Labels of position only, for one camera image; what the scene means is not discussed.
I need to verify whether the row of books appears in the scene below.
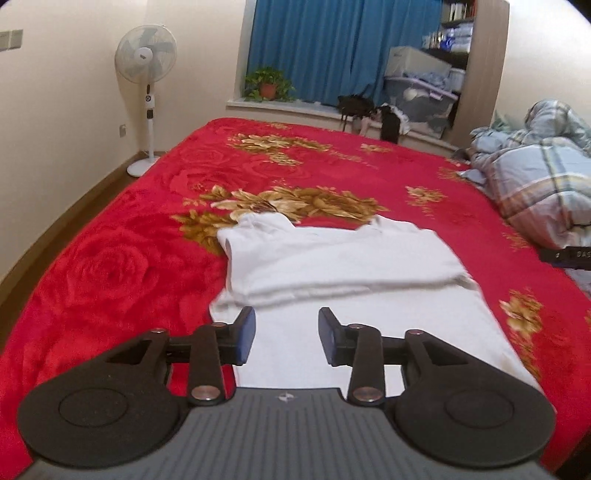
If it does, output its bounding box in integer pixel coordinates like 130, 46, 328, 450
445, 0, 476, 22

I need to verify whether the wooden shelf unit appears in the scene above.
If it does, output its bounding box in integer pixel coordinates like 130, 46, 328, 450
422, 0, 509, 147

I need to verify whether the white cloth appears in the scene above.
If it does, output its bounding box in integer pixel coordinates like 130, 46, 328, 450
372, 104, 410, 136

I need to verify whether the plaid duvet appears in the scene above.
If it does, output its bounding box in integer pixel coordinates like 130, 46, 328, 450
457, 98, 591, 250

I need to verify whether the clear storage bin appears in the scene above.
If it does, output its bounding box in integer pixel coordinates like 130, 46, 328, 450
384, 76, 461, 140

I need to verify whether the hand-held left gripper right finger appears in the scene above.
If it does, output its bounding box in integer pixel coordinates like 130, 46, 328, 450
318, 307, 466, 407

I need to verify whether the black bottle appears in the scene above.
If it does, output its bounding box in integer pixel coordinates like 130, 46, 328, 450
381, 111, 402, 143

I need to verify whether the red floral blanket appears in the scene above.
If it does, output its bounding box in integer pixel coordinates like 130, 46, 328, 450
0, 117, 591, 472

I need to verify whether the stack of white packets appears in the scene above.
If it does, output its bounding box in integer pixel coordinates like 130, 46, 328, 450
445, 25, 474, 54

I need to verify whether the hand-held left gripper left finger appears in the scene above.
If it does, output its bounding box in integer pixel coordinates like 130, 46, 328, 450
99, 306, 256, 407

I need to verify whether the white shirt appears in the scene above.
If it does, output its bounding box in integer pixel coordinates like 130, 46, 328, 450
209, 215, 546, 400

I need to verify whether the blue clothes pile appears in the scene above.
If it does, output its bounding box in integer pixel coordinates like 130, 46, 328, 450
402, 71, 451, 89

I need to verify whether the grey box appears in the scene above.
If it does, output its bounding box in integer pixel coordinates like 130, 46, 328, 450
385, 46, 452, 79

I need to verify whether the black bag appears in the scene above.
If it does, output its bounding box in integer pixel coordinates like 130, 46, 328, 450
338, 93, 375, 133

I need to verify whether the blue curtain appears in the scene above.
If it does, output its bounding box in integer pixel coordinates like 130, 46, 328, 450
247, 0, 444, 107

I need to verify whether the potted green plant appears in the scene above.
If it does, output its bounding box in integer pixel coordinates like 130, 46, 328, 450
243, 67, 297, 103

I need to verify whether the white standing fan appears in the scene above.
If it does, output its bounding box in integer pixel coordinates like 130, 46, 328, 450
115, 25, 179, 179

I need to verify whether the grey bed sheet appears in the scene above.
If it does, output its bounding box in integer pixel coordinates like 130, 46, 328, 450
566, 268, 591, 296

